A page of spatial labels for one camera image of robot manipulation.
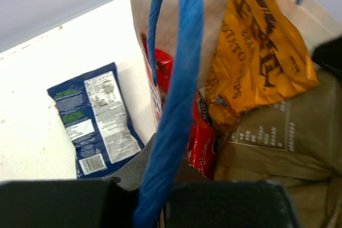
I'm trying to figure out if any dark blue snack packet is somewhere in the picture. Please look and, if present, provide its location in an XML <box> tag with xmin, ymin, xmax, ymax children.
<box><xmin>47</xmin><ymin>62</ymin><xmax>144</xmax><ymax>179</ymax></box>

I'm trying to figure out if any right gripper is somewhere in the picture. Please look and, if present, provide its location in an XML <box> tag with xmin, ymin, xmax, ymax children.
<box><xmin>312</xmin><ymin>35</ymin><xmax>342</xmax><ymax>77</ymax></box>

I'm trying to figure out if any light blue chips bag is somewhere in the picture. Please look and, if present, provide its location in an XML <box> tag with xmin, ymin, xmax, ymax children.
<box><xmin>214</xmin><ymin>68</ymin><xmax>341</xmax><ymax>227</ymax></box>

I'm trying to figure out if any orange snack packet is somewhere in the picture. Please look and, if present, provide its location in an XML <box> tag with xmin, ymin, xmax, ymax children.
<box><xmin>205</xmin><ymin>0</ymin><xmax>318</xmax><ymax>131</ymax></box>

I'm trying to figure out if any blue checkered paper bag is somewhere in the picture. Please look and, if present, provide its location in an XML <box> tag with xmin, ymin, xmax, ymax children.
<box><xmin>131</xmin><ymin>0</ymin><xmax>341</xmax><ymax>227</ymax></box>

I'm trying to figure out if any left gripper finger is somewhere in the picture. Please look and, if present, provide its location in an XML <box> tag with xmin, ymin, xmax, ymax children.
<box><xmin>107</xmin><ymin>133</ymin><xmax>156</xmax><ymax>191</ymax></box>

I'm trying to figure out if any red cookie snack bag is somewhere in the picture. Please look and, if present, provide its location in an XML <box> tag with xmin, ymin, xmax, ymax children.
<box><xmin>155</xmin><ymin>49</ymin><xmax>216</xmax><ymax>180</ymax></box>

